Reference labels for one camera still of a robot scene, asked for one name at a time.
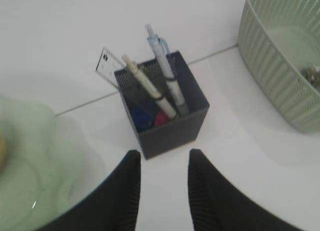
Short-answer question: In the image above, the pale green plastic basket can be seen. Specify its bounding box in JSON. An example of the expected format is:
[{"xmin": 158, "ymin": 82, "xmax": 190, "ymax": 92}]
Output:
[{"xmin": 238, "ymin": 0, "xmax": 320, "ymax": 133}]

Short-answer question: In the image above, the blue pencil sharpener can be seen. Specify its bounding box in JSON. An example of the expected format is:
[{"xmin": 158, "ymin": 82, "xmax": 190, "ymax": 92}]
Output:
[{"xmin": 131, "ymin": 107, "xmax": 154, "ymax": 132}]

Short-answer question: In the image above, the black mesh pen holder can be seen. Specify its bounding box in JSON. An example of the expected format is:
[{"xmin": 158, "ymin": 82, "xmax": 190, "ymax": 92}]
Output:
[{"xmin": 114, "ymin": 51, "xmax": 210, "ymax": 160}]

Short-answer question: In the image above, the clear plastic ruler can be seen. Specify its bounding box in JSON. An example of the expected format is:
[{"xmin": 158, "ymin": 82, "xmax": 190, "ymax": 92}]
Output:
[{"xmin": 95, "ymin": 46, "xmax": 126, "ymax": 89}]

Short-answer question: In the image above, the golden bread roll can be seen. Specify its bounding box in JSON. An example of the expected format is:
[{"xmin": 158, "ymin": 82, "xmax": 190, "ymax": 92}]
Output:
[{"xmin": 0, "ymin": 135, "xmax": 7, "ymax": 168}]

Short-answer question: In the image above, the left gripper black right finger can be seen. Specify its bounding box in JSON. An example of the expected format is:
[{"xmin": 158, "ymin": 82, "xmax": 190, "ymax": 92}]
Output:
[{"xmin": 187, "ymin": 148, "xmax": 299, "ymax": 231}]

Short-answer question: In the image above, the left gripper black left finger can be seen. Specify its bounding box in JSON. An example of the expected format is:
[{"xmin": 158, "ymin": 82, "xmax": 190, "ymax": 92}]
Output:
[{"xmin": 40, "ymin": 150, "xmax": 141, "ymax": 231}]

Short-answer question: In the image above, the grey paper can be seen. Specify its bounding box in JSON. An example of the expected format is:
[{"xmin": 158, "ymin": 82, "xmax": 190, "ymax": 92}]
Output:
[{"xmin": 301, "ymin": 64, "xmax": 320, "ymax": 88}]

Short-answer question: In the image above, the frosted green glass plate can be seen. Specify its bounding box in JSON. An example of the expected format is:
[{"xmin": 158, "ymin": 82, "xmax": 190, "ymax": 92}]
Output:
[{"xmin": 0, "ymin": 95, "xmax": 105, "ymax": 231}]

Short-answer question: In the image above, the grey grip white pen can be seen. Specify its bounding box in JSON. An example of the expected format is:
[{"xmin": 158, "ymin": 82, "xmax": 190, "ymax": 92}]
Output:
[{"xmin": 145, "ymin": 23, "xmax": 190, "ymax": 116}]

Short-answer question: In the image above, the cream grip white pen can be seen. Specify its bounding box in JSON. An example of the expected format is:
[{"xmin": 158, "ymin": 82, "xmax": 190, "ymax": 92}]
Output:
[{"xmin": 121, "ymin": 54, "xmax": 178, "ymax": 119}]

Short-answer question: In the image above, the pink pencil sharpener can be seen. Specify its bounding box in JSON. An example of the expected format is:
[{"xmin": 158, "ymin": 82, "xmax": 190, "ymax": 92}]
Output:
[{"xmin": 154, "ymin": 110, "xmax": 169, "ymax": 127}]

